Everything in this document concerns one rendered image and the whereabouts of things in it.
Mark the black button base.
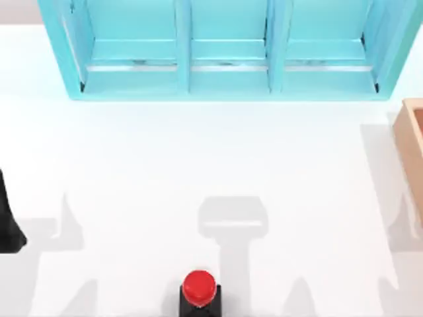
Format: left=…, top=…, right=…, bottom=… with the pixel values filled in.
left=178, top=283, right=223, bottom=317

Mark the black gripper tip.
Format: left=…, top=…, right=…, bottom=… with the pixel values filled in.
left=0, top=168, right=28, bottom=255

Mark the light blue rack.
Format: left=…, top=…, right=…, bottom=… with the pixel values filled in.
left=36, top=0, right=423, bottom=102

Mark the salmon-coloured shallow box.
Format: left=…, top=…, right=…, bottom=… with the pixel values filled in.
left=392, top=98, right=423, bottom=229

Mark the red push button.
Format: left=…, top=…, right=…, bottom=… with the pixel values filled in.
left=182, top=269, right=217, bottom=308

